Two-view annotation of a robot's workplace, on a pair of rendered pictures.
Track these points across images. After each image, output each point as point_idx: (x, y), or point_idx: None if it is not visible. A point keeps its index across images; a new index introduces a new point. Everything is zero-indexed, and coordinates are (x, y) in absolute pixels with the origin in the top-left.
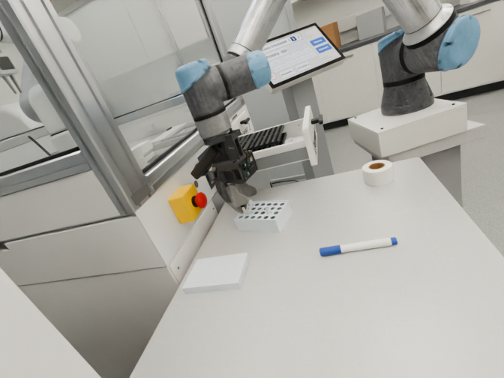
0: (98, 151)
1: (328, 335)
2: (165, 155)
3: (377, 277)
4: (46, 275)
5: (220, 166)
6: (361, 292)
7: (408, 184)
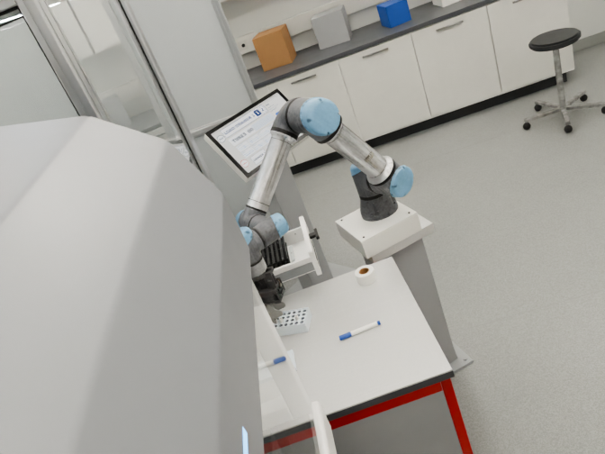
0: None
1: (353, 376)
2: None
3: (372, 344)
4: None
5: (262, 294)
6: (365, 353)
7: (385, 282)
